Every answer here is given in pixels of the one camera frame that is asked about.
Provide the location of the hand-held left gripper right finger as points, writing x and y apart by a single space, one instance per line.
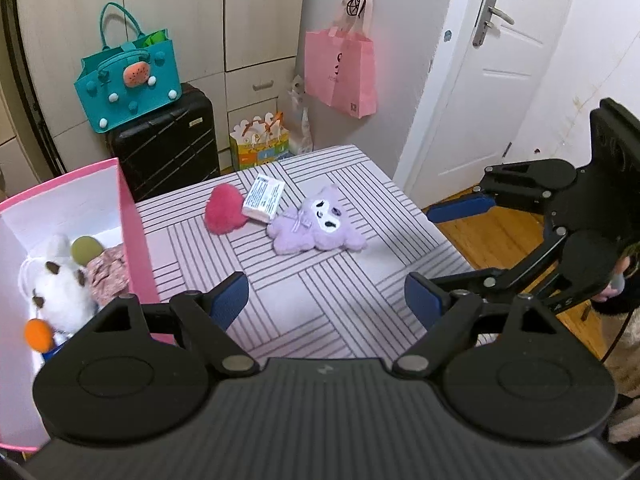
420 300

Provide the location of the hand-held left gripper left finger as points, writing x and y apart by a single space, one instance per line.
230 302

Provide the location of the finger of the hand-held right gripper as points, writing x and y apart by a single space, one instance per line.
480 282
460 207

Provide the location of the pink cardboard box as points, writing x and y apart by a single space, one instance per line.
135 240

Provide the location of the pink floral cloth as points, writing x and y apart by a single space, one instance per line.
107 275

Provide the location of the olive green round puff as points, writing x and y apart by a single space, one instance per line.
85 250

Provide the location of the white plush toy brown ears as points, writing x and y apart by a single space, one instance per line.
62 300

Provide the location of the white fluffy plush toy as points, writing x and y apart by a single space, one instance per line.
56 249

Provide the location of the blue wet wipes packet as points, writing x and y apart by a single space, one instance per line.
50 356

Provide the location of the orange makeup sponge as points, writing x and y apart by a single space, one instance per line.
39 335

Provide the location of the person's right hand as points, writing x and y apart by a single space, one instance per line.
628 265

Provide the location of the pink heart plush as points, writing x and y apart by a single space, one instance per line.
222 210

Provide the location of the white tissue pack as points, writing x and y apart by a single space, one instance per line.
262 195

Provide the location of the purple plush toy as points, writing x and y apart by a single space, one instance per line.
320 230

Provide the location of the white door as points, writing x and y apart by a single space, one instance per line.
510 85

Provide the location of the colourful paper gift bag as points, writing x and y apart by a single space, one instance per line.
255 152

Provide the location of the black suitcase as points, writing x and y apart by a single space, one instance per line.
165 150

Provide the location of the clear plastic bag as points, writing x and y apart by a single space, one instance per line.
302 127

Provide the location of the pink shopping bag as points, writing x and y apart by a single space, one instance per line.
340 70

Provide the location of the teal felt handbag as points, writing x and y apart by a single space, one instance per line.
150 80

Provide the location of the beige wardrobe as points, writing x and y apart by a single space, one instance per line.
200 10

